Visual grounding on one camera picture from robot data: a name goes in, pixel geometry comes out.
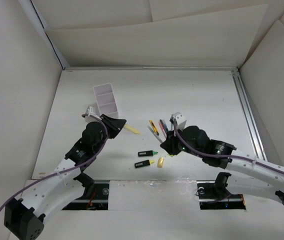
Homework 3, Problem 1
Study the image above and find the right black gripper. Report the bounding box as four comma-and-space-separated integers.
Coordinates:
160, 125, 203, 158

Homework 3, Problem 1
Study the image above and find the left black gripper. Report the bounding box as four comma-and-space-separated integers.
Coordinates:
93, 114, 126, 153

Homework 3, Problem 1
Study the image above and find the black yellow highlighter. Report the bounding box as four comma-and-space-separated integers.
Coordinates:
134, 160, 155, 169

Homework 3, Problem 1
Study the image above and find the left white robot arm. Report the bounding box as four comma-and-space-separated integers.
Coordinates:
4, 114, 127, 240

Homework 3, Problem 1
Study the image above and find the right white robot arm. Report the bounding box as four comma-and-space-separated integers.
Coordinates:
160, 125, 284, 206

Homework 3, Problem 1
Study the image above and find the clear green pen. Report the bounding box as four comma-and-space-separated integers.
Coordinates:
148, 126, 163, 143

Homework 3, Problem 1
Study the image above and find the clear pink pen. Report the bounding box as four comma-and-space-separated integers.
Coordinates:
158, 121, 167, 138

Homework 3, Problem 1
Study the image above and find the black blue pen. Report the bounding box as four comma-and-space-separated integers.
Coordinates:
159, 119, 170, 136

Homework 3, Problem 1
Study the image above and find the white three-compartment organizer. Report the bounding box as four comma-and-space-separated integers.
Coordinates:
93, 83, 119, 119

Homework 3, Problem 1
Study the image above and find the yellow utility knife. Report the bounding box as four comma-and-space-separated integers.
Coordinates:
149, 120, 160, 136

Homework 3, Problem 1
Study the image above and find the black green highlighter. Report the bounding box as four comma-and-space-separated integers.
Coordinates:
137, 150, 158, 157

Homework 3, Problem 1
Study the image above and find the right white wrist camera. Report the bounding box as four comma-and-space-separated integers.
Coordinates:
169, 112, 187, 131

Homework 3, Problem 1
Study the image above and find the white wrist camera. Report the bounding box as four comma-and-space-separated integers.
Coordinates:
169, 112, 187, 131
84, 106, 100, 119

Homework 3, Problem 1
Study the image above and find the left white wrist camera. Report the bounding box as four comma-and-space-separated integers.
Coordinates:
84, 106, 100, 119

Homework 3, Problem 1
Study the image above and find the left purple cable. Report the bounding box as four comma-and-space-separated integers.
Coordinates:
0, 113, 108, 240

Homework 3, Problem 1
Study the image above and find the purple cable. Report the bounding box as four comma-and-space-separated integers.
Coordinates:
173, 119, 284, 181
0, 113, 108, 240

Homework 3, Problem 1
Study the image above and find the aluminium rail right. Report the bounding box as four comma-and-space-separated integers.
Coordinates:
231, 68, 268, 162

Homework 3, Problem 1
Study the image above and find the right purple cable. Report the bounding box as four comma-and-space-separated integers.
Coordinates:
173, 119, 284, 181

